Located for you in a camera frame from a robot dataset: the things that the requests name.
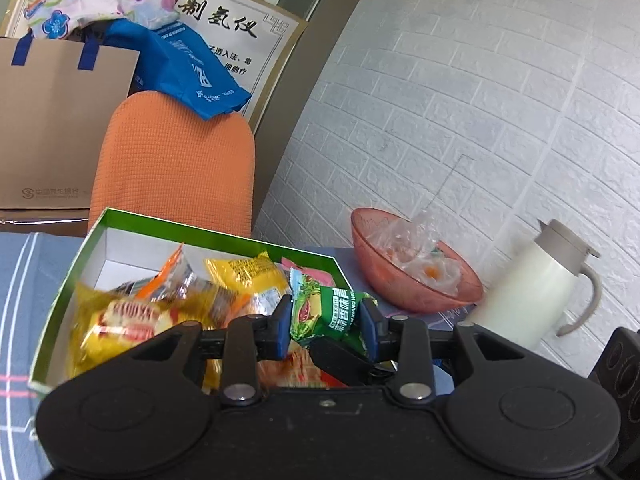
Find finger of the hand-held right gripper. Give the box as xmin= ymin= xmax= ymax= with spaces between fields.
xmin=309 ymin=337 xmax=374 ymax=387

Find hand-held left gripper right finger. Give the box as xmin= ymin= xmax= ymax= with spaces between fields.
xmin=357 ymin=297 xmax=532 ymax=407

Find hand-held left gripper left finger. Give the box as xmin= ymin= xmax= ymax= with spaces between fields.
xmin=127 ymin=294 xmax=294 ymax=407

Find green snack packet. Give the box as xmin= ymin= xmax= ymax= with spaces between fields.
xmin=288 ymin=267 xmax=379 ymax=357

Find pink snack packet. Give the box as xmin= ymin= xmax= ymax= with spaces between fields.
xmin=280 ymin=257 xmax=336 ymax=289

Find plain yellow snack packet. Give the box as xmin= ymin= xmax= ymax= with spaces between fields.
xmin=204 ymin=252 xmax=292 ymax=322

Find clear snack packet orange edge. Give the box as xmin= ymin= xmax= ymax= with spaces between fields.
xmin=112 ymin=242 xmax=202 ymax=306

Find yellow snack packet red label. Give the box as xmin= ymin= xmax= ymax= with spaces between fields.
xmin=67 ymin=282 xmax=236 ymax=392

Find green cardboard box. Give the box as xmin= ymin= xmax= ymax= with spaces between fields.
xmin=28 ymin=207 xmax=382 ymax=394

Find pink plastic bowl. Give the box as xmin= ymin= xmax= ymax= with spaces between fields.
xmin=350 ymin=206 xmax=485 ymax=316

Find clear plastic wrappers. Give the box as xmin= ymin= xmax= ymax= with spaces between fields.
xmin=367 ymin=209 xmax=464 ymax=296

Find white thermos jug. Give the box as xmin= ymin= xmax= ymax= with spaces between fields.
xmin=467 ymin=218 xmax=604 ymax=352

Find orange chair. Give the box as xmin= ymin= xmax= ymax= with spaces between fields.
xmin=88 ymin=90 xmax=256 ymax=239

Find blue striped tablecloth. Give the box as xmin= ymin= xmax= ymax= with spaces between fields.
xmin=0 ymin=232 xmax=482 ymax=461

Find blue plastic bag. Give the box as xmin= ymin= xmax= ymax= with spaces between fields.
xmin=102 ymin=17 xmax=253 ymax=121

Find thin wall wire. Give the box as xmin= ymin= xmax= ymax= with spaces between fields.
xmin=429 ymin=154 xmax=477 ymax=212

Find brown paper bag blue handles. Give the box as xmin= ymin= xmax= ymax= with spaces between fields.
xmin=0 ymin=35 xmax=141 ymax=214

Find framed wall poster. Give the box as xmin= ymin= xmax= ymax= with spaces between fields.
xmin=0 ymin=0 xmax=309 ymax=129

